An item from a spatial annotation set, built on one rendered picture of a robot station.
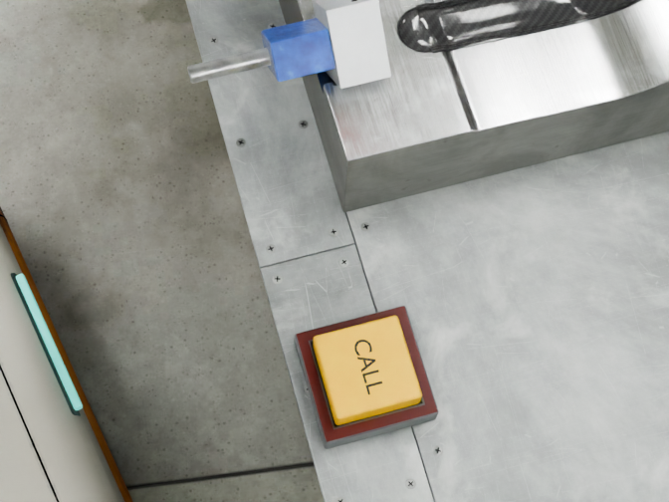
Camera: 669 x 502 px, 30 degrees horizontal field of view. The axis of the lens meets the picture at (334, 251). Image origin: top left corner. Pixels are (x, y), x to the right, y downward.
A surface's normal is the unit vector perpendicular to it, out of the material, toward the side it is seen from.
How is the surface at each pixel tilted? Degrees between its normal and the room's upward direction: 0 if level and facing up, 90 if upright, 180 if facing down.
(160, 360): 0
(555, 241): 0
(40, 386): 28
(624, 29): 17
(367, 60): 43
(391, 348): 0
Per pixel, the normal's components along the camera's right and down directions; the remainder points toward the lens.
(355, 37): 0.20, 0.35
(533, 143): 0.27, 0.90
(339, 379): 0.03, -0.36
